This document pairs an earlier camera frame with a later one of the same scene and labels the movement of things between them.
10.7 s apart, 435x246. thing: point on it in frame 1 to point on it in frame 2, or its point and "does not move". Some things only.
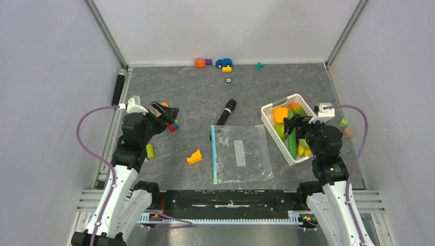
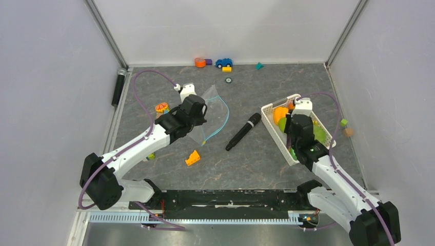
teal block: [259, 65] does not move
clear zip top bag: [240, 152] to [217, 114]
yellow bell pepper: [279, 113] does not move
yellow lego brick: [226, 69] does not move
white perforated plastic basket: [267, 115] does not move
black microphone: [229, 107] to [252, 121]
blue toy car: [224, 62] does not move
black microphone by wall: [121, 72] does not move
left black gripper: [169, 113] to [201, 119]
